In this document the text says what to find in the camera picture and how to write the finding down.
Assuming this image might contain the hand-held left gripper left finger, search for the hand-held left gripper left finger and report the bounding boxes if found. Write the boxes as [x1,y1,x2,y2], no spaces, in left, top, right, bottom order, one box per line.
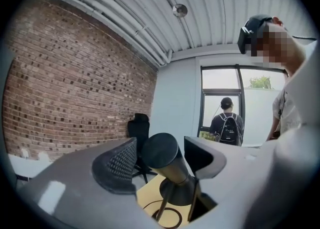
[14,136,162,229]

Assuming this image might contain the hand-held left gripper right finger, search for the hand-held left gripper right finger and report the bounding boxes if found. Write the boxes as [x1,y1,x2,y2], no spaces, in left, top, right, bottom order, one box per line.
[184,122,320,229]

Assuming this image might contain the black desk lamp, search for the black desk lamp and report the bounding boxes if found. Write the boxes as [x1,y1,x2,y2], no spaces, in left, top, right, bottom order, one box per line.
[140,132,201,229]

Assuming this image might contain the black office chair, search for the black office chair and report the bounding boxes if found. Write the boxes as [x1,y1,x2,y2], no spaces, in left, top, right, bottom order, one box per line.
[126,112,157,185]

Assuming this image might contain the person's white shirt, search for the person's white shirt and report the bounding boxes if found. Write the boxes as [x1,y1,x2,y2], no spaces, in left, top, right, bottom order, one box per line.
[271,82,302,140]

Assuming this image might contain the person's head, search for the person's head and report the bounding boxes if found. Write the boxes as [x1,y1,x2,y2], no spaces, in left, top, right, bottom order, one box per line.
[249,15,307,79]

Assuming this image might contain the white ceiling pipes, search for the white ceiling pipes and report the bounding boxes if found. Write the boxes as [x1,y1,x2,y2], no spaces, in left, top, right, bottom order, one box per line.
[34,0,174,68]

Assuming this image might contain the round ceiling fixture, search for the round ceiling fixture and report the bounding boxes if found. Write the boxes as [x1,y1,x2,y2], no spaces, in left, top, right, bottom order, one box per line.
[171,3,188,19]

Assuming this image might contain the dark window frame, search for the dark window frame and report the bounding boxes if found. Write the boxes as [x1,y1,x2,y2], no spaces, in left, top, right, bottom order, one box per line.
[199,64,288,147]

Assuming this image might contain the black head-worn camera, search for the black head-worn camera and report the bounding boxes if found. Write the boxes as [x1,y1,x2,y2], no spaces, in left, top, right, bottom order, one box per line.
[237,14,274,55]

